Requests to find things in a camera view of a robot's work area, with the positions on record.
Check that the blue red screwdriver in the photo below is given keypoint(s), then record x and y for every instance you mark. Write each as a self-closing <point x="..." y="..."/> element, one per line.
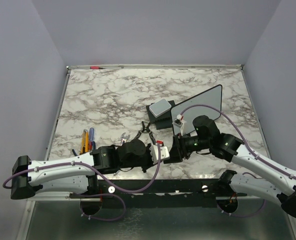
<point x="91" y="139"/>

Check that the blue handled cutters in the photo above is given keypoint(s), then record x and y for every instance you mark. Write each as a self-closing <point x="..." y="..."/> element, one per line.
<point x="74" y="152"/>

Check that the black front mounting rail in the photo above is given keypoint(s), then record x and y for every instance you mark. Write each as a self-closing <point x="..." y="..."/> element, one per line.
<point x="166" y="193"/>

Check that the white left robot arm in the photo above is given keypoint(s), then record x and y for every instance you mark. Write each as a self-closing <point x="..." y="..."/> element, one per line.
<point x="77" y="174"/>

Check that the red marker on rail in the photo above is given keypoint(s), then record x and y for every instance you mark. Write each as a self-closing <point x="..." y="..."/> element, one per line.
<point x="96" y="68"/>

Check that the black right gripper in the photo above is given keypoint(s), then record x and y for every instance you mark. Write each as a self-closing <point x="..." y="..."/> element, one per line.
<point x="179" y="150"/>

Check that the silver open-end wrench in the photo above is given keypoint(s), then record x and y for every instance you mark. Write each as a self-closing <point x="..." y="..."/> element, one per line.
<point x="123" y="139"/>

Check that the black handled pliers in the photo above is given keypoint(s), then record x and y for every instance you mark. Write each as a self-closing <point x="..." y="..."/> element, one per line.
<point x="145" y="129"/>

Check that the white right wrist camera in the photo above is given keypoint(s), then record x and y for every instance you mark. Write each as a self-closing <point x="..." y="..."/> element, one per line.
<point x="179" y="121"/>

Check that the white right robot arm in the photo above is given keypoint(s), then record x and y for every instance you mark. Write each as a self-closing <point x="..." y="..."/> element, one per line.
<point x="277" y="183"/>

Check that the white square box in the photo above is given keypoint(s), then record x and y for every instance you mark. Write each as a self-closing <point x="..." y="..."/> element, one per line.
<point x="160" y="107"/>

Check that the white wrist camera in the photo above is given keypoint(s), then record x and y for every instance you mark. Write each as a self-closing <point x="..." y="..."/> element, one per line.
<point x="159" y="151"/>
<point x="179" y="121"/>

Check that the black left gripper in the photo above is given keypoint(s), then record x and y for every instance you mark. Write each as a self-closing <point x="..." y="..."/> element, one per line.
<point x="151" y="163"/>

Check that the yellow utility knife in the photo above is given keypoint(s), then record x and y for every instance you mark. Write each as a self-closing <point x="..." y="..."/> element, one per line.
<point x="84" y="142"/>

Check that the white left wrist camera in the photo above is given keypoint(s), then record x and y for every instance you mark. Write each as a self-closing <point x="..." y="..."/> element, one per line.
<point x="159" y="151"/>

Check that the black framed whiteboard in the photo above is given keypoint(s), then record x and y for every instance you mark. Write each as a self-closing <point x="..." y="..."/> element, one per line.
<point x="211" y="97"/>

